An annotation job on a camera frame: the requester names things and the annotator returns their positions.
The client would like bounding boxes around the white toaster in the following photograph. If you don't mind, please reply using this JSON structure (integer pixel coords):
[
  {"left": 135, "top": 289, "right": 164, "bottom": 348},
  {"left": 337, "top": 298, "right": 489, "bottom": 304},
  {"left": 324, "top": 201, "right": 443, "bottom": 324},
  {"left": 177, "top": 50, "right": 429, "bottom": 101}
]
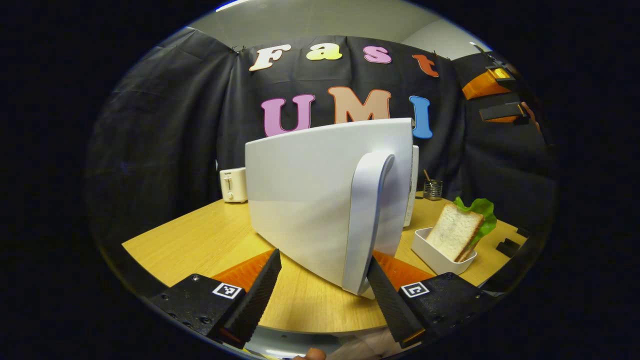
[{"left": 219, "top": 167, "right": 248, "bottom": 204}]

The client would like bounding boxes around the black backdrop cloth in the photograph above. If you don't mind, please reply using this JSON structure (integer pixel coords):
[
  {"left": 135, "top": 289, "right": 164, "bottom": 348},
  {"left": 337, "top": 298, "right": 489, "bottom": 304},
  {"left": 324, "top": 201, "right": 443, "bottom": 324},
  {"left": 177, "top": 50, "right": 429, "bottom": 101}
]
[{"left": 85, "top": 26, "right": 558, "bottom": 271}]

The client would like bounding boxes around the clear glass holder cup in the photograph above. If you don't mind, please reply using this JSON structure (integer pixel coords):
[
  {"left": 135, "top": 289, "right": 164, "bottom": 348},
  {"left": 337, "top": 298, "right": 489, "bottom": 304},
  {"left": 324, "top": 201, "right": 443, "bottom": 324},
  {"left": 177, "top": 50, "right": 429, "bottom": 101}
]
[{"left": 423, "top": 179, "right": 444, "bottom": 201}]

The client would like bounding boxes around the lettuce sandwich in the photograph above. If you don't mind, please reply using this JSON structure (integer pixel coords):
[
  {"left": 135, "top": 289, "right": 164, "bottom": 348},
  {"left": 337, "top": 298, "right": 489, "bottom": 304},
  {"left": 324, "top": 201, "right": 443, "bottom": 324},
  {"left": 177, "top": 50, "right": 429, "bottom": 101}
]
[{"left": 425, "top": 197, "right": 497, "bottom": 263}]

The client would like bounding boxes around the white microwave oven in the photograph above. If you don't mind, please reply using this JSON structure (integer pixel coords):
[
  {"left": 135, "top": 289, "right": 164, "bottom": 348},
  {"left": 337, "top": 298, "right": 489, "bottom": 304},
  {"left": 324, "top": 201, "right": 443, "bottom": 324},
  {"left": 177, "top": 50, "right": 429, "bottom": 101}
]
[{"left": 244, "top": 118, "right": 420, "bottom": 301}]

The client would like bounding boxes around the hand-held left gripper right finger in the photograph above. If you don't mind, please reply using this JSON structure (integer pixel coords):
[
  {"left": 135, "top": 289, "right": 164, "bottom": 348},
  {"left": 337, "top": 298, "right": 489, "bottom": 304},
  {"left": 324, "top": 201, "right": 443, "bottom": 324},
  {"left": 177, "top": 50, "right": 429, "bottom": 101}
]
[{"left": 366, "top": 250, "right": 501, "bottom": 349}]

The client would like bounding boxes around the small black block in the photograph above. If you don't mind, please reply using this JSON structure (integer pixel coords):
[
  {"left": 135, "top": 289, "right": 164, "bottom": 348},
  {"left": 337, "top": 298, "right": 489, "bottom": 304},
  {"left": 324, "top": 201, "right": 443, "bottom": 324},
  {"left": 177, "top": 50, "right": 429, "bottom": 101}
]
[{"left": 496, "top": 237, "right": 522, "bottom": 258}]

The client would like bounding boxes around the white rectangular dish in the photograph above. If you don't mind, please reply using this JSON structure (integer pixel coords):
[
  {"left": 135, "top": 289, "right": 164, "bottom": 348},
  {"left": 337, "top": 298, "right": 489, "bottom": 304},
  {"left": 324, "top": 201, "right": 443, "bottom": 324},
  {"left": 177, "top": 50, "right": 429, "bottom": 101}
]
[{"left": 411, "top": 227, "right": 477, "bottom": 276}]

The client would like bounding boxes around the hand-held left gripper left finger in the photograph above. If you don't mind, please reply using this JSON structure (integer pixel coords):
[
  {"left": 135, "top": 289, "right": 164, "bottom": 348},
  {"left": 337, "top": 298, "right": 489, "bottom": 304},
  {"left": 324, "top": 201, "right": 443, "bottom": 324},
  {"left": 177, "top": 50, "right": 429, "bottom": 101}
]
[{"left": 150, "top": 248, "right": 282, "bottom": 349}]

